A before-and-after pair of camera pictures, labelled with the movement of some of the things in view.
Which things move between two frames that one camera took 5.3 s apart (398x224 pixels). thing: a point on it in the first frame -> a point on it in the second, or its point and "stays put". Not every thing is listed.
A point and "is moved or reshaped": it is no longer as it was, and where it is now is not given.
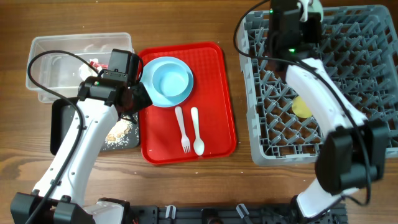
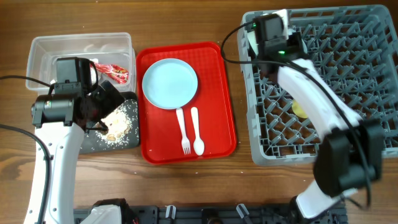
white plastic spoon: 198,144 stays put
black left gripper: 143,99 -> 110,101
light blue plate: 156,98 stays put
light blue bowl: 168,80 is moved or reshaped
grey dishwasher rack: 359,46 stays put
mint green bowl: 315,7 -> 252,39
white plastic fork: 185,142 stays put
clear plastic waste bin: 57,64 stays put
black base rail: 335,213 stays put
